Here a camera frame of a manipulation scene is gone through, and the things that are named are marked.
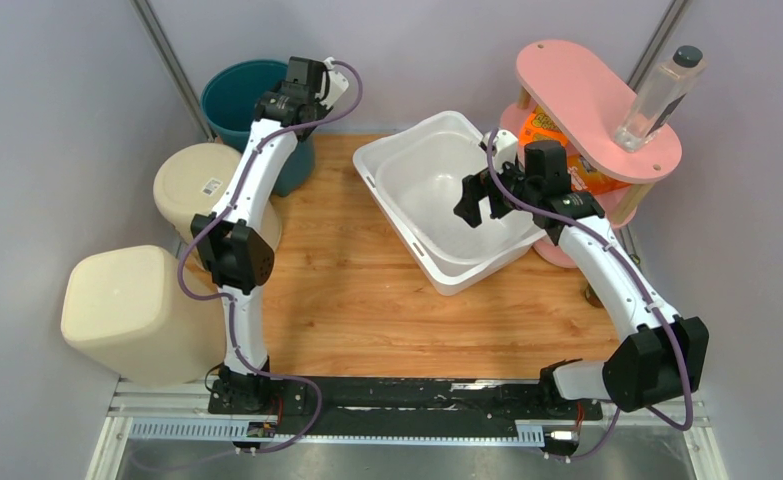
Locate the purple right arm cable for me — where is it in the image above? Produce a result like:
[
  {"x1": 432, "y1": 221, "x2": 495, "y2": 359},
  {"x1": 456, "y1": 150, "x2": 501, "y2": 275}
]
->
[{"x1": 484, "y1": 129, "x2": 695, "y2": 462}]

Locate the orange snack box upper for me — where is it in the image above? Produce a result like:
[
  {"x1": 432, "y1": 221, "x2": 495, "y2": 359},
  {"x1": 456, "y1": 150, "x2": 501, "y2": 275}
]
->
[{"x1": 518, "y1": 106, "x2": 569, "y2": 147}]

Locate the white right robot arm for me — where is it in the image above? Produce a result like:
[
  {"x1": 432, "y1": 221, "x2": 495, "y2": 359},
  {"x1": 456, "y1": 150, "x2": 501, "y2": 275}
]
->
[{"x1": 453, "y1": 138, "x2": 709, "y2": 418}]

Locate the clear bottle black cap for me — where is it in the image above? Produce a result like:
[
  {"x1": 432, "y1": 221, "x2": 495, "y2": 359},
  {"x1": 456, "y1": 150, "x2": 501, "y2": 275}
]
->
[{"x1": 612, "y1": 45, "x2": 707, "y2": 153}]

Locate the orange snack box lower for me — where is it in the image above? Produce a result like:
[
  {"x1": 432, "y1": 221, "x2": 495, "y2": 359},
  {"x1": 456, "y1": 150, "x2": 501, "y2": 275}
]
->
[{"x1": 567, "y1": 154, "x2": 630, "y2": 195}]

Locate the cream square container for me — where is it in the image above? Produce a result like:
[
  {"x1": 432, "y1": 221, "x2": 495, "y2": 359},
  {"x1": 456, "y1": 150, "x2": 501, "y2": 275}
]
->
[{"x1": 60, "y1": 245, "x2": 226, "y2": 387}]

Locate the white plastic tub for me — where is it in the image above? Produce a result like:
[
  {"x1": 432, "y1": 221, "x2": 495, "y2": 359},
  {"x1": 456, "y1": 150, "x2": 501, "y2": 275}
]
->
[{"x1": 353, "y1": 111, "x2": 545, "y2": 296}]

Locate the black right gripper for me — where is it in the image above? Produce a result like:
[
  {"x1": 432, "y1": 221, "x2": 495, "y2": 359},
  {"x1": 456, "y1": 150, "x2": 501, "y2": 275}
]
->
[{"x1": 454, "y1": 150, "x2": 540, "y2": 228}]

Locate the teal plastic bucket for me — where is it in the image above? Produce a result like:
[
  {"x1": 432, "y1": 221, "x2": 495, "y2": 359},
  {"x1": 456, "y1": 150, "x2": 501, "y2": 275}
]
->
[{"x1": 201, "y1": 59, "x2": 316, "y2": 197}]

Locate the cream large bucket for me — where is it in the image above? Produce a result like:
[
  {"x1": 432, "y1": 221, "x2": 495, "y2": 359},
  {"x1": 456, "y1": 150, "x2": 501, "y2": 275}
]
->
[{"x1": 152, "y1": 142, "x2": 284, "y2": 270}]

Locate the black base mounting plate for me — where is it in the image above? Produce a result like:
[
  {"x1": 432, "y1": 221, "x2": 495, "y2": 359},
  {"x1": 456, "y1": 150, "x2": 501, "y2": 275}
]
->
[{"x1": 207, "y1": 377, "x2": 603, "y2": 440}]

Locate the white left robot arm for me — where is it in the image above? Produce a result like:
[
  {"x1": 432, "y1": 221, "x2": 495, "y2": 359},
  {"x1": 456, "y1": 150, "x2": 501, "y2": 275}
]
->
[{"x1": 189, "y1": 56, "x2": 349, "y2": 414}]

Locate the orange snack box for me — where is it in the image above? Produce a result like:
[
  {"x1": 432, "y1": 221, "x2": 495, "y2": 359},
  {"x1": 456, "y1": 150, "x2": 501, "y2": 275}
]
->
[
  {"x1": 567, "y1": 154, "x2": 630, "y2": 195},
  {"x1": 518, "y1": 106, "x2": 569, "y2": 147}
]

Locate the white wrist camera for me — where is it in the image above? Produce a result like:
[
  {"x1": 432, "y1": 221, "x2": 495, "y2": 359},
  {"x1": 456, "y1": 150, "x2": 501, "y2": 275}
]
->
[
  {"x1": 319, "y1": 57, "x2": 349, "y2": 110},
  {"x1": 480, "y1": 129, "x2": 518, "y2": 171}
]

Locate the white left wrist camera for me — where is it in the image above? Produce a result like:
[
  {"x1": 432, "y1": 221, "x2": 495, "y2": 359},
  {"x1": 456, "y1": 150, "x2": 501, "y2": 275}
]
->
[{"x1": 319, "y1": 57, "x2": 349, "y2": 110}]

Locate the pink two-tier shelf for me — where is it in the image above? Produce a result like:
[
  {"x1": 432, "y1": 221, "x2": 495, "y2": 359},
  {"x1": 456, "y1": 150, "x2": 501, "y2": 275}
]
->
[{"x1": 500, "y1": 40, "x2": 682, "y2": 233}]

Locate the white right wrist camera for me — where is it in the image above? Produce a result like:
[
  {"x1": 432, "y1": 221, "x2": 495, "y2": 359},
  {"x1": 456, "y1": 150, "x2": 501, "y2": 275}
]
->
[{"x1": 480, "y1": 129, "x2": 518, "y2": 171}]

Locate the aluminium frame rail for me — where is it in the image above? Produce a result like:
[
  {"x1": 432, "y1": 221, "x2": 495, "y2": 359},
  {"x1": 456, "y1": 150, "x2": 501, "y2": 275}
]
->
[{"x1": 86, "y1": 378, "x2": 727, "y2": 479}]

